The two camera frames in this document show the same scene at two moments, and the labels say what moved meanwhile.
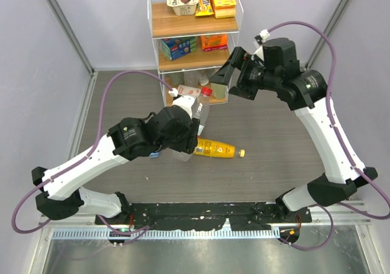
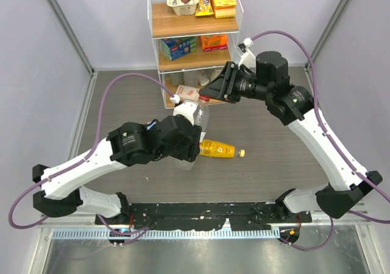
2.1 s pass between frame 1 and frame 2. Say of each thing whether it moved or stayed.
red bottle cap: moved
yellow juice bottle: stayed
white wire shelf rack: stayed
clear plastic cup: stayed
